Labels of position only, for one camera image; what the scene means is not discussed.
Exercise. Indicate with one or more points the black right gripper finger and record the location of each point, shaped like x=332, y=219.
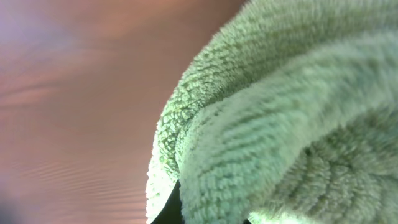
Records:
x=172, y=210

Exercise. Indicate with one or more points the light green microfiber cloth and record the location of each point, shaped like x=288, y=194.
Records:
x=289, y=113

